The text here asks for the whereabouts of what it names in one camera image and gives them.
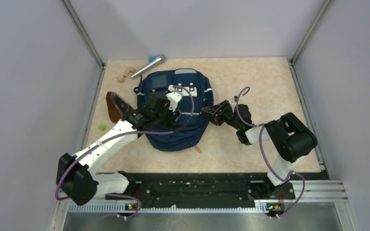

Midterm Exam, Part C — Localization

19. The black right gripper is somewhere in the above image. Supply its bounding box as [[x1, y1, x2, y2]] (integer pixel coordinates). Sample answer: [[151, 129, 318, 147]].
[[201, 100, 241, 130]]

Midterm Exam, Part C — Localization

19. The navy blue student backpack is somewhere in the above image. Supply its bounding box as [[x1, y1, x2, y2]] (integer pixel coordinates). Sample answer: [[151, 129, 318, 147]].
[[134, 68, 214, 152]]

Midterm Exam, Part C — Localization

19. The orange pencils bundle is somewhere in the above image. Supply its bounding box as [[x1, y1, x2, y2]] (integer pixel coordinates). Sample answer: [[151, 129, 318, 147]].
[[194, 146, 202, 154]]

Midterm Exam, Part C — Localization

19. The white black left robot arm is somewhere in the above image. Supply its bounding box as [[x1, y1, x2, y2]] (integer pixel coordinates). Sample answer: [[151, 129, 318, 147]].
[[55, 91, 183, 205]]

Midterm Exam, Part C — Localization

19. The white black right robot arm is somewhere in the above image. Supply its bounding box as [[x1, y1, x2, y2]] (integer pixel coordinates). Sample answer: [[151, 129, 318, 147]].
[[201, 100, 318, 198]]

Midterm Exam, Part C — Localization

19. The brown wooden metronome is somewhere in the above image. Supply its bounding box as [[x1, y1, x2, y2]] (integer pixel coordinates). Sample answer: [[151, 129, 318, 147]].
[[106, 91, 133, 124]]

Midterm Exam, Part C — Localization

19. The silver microphone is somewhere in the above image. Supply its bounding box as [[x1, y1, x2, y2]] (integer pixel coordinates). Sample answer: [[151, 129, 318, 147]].
[[131, 54, 166, 79]]

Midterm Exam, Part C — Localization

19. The wooden block puzzle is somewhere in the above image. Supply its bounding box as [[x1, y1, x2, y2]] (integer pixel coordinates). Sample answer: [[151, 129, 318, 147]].
[[117, 66, 136, 83]]

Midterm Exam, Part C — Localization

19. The small green cube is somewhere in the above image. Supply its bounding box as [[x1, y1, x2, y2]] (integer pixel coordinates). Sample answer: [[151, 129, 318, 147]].
[[98, 124, 106, 131]]

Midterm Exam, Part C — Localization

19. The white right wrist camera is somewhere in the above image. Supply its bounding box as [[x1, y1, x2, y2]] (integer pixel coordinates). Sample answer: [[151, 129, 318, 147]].
[[230, 96, 238, 110]]

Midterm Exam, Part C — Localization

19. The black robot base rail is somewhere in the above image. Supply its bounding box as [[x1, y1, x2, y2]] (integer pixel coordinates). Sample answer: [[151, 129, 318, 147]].
[[122, 172, 334, 218]]

